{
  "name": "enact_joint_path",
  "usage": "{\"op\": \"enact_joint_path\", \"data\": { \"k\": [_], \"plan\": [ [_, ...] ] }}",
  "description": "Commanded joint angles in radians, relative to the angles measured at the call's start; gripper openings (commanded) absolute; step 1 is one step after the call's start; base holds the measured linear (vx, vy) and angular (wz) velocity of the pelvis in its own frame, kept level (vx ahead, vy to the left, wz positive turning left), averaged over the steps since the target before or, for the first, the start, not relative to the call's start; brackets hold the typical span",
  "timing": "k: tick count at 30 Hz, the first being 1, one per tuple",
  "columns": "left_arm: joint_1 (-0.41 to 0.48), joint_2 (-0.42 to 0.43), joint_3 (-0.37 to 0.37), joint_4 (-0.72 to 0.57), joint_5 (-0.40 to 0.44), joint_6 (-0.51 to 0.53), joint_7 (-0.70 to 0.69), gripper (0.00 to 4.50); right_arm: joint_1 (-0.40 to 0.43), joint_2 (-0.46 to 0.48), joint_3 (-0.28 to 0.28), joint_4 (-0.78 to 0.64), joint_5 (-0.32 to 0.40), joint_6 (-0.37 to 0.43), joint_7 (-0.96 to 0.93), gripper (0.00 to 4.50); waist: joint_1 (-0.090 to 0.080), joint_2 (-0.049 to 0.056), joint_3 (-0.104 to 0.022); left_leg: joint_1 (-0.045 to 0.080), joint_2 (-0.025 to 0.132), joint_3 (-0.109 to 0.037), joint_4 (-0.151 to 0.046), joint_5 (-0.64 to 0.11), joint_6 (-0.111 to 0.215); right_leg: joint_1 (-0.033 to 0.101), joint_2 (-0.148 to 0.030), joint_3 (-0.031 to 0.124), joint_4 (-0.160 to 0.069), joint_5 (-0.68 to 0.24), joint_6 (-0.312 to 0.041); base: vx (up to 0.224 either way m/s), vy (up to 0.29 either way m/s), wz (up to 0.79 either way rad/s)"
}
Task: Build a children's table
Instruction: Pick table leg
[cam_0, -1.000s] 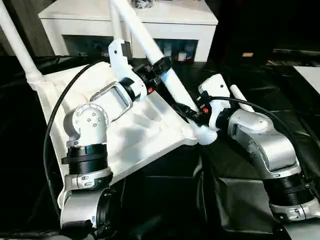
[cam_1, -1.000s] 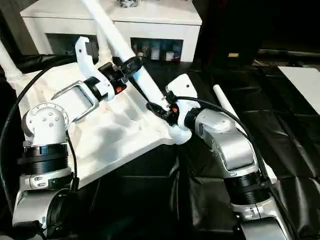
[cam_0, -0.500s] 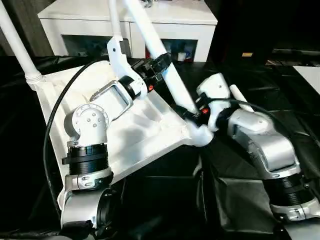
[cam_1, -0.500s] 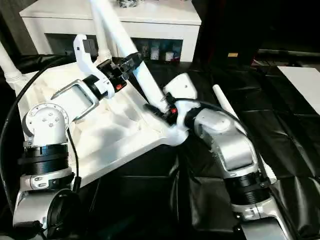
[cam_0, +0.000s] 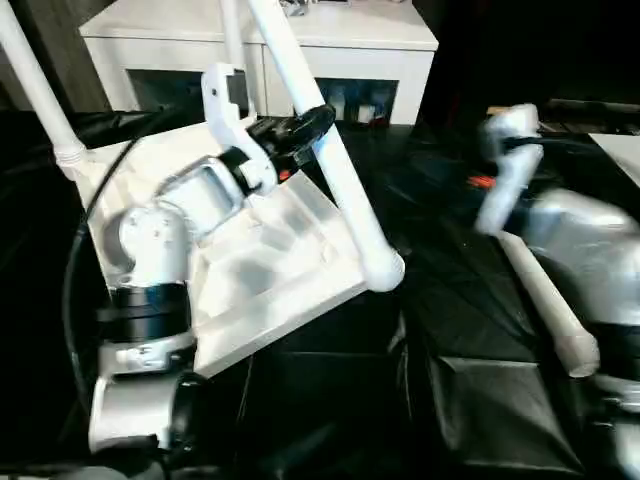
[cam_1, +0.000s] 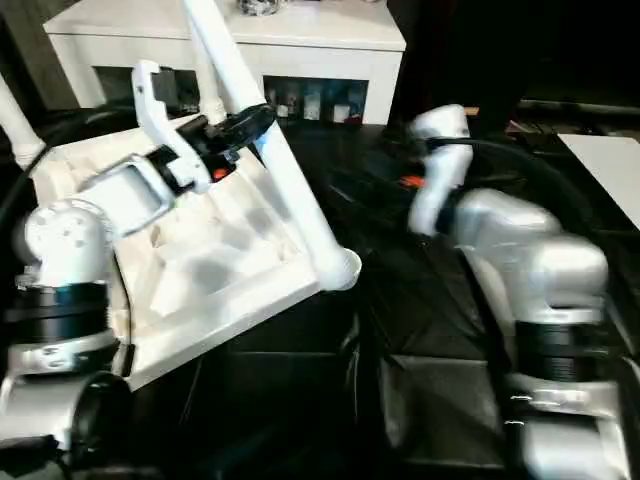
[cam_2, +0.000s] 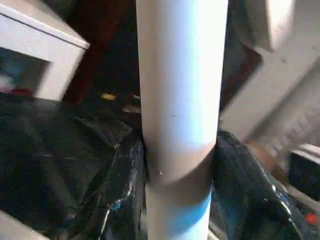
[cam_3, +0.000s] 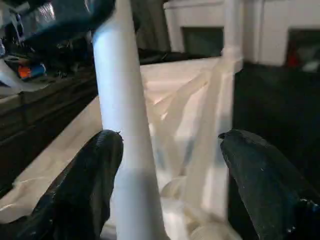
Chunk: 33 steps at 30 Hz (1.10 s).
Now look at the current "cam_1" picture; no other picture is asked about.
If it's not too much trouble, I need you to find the white plastic table leg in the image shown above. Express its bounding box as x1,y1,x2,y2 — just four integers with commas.
182,0,364,292
0,74,47,164
192,37,226,125

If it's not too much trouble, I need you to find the white plastic table top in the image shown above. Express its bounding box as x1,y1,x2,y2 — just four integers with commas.
34,113,364,392

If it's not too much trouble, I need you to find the white cabinet with glass doors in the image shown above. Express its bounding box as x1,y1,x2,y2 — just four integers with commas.
42,0,407,125

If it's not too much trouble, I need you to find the dark bag of items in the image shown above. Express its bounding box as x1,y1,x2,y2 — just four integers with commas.
237,0,286,16

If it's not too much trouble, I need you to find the black bar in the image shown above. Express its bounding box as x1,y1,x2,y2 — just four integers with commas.
517,99,640,119

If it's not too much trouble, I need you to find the white board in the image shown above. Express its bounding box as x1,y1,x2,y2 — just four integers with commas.
557,133,640,231

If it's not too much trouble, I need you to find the grey curtain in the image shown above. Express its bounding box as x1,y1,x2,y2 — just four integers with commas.
0,0,79,111

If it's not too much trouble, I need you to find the black mat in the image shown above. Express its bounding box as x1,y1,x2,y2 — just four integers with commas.
0,99,640,480

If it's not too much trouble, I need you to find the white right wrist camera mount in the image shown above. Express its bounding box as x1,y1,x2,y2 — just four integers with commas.
407,104,474,236

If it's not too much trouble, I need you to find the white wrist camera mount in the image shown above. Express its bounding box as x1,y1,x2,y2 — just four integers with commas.
132,59,211,194
407,104,474,236

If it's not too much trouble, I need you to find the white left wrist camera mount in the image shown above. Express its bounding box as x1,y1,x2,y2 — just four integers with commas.
132,59,211,194

